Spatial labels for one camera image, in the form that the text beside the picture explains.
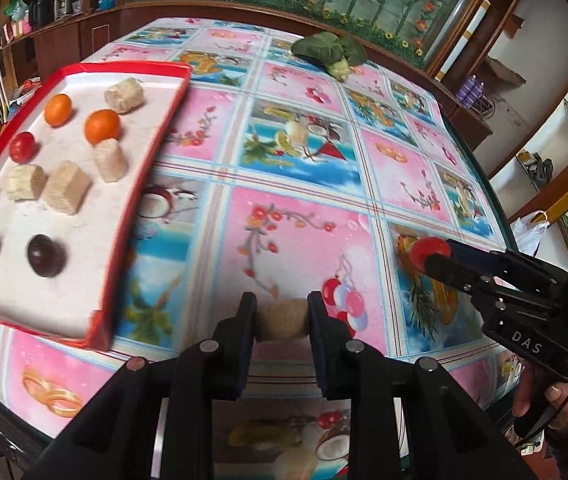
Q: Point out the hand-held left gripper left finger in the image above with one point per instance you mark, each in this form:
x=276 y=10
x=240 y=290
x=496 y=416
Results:
x=241 y=345

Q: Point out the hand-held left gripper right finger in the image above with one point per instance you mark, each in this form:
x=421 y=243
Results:
x=321 y=350

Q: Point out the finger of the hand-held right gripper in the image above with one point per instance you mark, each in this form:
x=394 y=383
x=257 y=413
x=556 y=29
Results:
x=514 y=267
x=464 y=277

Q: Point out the red tomato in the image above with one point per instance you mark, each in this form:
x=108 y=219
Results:
x=23 y=147
x=426 y=250

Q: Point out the wooden cylinder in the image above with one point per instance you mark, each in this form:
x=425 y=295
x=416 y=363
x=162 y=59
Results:
x=284 y=320
x=110 y=161
x=124 y=95

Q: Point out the dark purple plum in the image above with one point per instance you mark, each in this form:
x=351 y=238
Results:
x=46 y=255

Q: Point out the red tray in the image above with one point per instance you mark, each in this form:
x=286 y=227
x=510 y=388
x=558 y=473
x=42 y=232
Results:
x=24 y=300

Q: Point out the large wooden block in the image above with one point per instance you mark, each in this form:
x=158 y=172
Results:
x=66 y=194

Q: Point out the orange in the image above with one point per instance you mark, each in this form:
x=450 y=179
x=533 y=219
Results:
x=102 y=126
x=59 y=110

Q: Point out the pale wooden block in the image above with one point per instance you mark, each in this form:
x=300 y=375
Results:
x=25 y=182

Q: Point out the white plastic bag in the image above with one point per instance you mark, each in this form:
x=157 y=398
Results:
x=529 y=232

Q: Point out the printed tablecloth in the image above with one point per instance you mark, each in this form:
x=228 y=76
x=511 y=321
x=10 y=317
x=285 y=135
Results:
x=304 y=240

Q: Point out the white shelf unit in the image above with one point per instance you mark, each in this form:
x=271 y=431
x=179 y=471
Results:
x=564 y=125

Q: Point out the purple bottles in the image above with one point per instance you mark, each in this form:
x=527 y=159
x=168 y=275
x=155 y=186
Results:
x=470 y=91

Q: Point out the rolled white poster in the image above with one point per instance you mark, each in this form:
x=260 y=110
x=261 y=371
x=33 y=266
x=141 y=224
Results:
x=464 y=35

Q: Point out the leafy green vegetable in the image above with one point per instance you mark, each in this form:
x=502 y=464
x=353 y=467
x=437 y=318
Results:
x=324 y=47

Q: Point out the wooden cabinet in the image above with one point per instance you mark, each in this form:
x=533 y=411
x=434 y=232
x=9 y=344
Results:
x=64 y=45

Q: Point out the black flask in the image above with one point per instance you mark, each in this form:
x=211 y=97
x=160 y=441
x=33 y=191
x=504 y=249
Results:
x=41 y=11

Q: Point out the green bag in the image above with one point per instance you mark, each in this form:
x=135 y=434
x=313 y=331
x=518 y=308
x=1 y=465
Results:
x=15 y=11

